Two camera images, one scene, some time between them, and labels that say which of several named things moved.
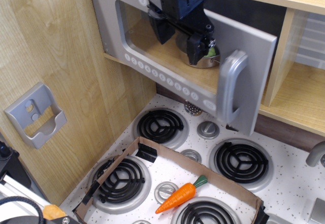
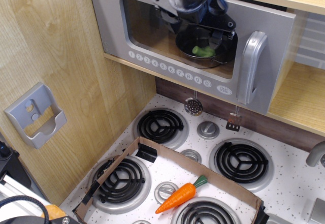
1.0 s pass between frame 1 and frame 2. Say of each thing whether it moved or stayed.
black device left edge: stayed
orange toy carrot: stayed
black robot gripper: moved
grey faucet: stayed
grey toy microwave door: moved
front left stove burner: stayed
